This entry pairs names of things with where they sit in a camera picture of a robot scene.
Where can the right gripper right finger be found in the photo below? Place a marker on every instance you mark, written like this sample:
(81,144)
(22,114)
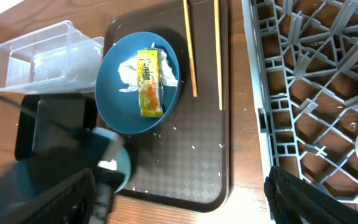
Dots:
(292,200)

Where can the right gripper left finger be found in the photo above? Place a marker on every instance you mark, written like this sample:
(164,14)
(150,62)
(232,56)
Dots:
(70,201)

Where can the light blue white bowl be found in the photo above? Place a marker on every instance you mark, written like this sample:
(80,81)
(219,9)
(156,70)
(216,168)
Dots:
(123,160)

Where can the yellow green snack wrapper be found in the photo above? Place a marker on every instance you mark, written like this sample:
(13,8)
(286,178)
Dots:
(148,82)

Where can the white tissue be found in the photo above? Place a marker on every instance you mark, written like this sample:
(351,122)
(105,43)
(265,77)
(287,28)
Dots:
(129,74)

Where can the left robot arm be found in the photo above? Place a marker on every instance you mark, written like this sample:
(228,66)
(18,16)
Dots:
(31,177)

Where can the grey dishwasher rack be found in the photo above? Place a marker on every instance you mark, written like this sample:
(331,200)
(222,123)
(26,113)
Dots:
(303,57)

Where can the black plastic tray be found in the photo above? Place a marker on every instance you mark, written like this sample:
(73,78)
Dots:
(38,133)

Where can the blue plate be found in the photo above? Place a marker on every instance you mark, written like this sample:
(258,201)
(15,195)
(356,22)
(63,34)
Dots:
(120,109)

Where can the brown serving tray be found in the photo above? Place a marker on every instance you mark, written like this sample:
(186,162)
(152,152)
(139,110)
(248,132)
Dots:
(184,161)

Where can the clear plastic bin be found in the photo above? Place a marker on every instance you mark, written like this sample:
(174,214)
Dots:
(55,59)

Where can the right wooden chopstick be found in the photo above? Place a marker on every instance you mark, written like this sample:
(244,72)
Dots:
(218,52)

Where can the wooden chopstick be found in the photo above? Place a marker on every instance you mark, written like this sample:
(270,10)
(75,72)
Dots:
(190,48)
(218,52)

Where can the left wooden chopstick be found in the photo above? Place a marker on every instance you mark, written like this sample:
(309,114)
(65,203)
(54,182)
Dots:
(190,48)

